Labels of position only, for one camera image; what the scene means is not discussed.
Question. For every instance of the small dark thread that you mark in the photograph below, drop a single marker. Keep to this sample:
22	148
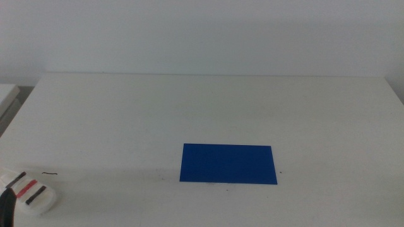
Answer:
50	173

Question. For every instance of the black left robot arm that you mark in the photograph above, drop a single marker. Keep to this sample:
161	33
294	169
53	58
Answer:
6	208

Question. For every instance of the blue rectangular mat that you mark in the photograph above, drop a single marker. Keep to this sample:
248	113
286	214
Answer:
227	164

